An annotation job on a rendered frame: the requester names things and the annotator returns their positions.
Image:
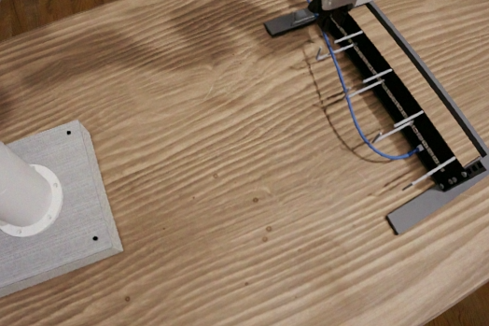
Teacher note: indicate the grey metal rack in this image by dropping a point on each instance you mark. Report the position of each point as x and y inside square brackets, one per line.
[451, 178]

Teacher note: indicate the blue cable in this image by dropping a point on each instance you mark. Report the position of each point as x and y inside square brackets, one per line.
[352, 112]

